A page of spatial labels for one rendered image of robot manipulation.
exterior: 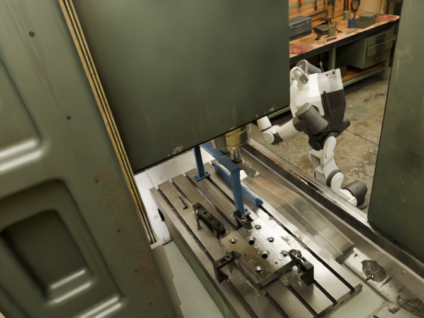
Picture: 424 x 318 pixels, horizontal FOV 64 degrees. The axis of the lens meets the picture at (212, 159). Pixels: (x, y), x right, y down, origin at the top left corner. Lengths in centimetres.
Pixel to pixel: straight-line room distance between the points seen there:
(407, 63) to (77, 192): 122
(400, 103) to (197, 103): 86
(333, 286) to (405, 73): 90
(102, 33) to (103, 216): 43
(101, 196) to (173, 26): 48
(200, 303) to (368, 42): 390
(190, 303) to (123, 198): 118
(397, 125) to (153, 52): 106
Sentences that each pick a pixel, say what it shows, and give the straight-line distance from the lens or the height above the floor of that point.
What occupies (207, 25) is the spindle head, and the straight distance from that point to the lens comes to 101.
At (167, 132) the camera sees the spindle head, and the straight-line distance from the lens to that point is 103.
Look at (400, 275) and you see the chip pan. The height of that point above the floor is 66.
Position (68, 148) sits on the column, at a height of 189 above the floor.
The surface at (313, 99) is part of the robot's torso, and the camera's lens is 196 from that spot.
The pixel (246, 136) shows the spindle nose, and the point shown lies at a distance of 127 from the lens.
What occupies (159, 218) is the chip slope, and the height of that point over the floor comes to 70.
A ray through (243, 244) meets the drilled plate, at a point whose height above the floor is 99.
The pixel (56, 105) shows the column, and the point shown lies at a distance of 69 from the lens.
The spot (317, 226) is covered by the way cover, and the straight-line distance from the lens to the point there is 205.
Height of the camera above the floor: 221
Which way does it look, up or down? 35 degrees down
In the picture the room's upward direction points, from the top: 10 degrees counter-clockwise
